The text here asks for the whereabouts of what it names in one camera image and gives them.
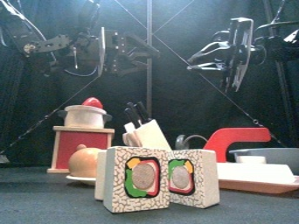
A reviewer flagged pink wooden tray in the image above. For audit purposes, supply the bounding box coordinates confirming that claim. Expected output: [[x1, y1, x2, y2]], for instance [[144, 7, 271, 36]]
[[217, 175, 299, 195]]

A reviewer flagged white toy pot red knob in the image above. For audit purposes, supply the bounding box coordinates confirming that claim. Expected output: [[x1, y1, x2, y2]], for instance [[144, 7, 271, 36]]
[[57, 96, 113, 130]]

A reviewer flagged dark slanted frame pole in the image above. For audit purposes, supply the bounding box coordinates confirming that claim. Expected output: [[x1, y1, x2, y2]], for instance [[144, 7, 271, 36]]
[[261, 0, 296, 144]]

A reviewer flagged grey metal hook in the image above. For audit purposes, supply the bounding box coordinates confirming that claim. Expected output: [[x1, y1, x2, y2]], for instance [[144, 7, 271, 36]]
[[173, 134, 209, 151]]

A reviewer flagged grey vertical frame pole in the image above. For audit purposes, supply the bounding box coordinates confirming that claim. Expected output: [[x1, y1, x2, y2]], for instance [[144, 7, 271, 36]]
[[144, 0, 154, 118]]

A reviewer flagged black handled toy knife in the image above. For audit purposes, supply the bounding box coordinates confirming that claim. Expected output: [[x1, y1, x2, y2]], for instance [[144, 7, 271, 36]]
[[134, 101, 153, 123], [125, 101, 145, 125], [122, 108, 142, 130]]

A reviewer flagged white small plate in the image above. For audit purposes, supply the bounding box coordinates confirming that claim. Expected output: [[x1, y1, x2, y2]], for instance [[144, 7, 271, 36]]
[[65, 174, 98, 186]]

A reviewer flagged white toy butter block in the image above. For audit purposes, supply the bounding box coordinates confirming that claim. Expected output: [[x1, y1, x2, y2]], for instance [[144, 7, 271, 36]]
[[216, 162, 296, 185]]

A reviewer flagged red wooden toy handle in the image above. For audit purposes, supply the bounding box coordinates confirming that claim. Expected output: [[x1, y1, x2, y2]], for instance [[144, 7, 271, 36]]
[[201, 127, 272, 164]]

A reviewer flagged small white sushi roll piece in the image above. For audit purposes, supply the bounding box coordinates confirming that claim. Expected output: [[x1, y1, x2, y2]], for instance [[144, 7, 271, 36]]
[[166, 149, 220, 210]]

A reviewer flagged large white sushi roll piece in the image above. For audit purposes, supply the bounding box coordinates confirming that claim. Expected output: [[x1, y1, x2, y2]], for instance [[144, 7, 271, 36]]
[[101, 145, 172, 214]]

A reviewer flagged red wooden toy box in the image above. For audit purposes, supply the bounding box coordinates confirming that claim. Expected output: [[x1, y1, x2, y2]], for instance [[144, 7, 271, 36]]
[[46, 125, 116, 175]]

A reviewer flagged grey toy bowl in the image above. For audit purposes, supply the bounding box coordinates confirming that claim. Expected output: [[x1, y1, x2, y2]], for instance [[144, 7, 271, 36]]
[[228, 147, 299, 176]]

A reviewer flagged small white toy block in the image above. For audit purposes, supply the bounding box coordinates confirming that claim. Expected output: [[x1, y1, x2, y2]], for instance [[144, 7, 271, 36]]
[[236, 155, 268, 165]]

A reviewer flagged white toy knife block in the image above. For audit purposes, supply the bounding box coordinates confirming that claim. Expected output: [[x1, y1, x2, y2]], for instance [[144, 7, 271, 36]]
[[121, 118, 173, 151]]

